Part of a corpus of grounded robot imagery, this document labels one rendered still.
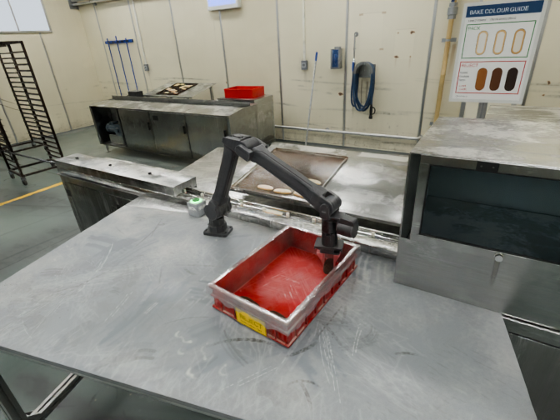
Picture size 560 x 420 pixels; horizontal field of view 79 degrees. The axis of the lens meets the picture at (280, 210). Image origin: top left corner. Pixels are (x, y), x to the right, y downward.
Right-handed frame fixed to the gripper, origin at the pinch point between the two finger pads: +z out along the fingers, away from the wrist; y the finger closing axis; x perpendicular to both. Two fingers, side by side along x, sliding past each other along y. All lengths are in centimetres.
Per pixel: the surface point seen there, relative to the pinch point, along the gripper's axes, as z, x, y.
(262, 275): 3.5, -8.1, -23.8
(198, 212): 1, 31, -72
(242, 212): 0, 32, -48
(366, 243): -0.4, 16.1, 12.5
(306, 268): 3.4, -0.5, -8.7
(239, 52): -59, 471, -227
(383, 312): 3.8, -17.0, 20.5
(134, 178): -6, 52, -126
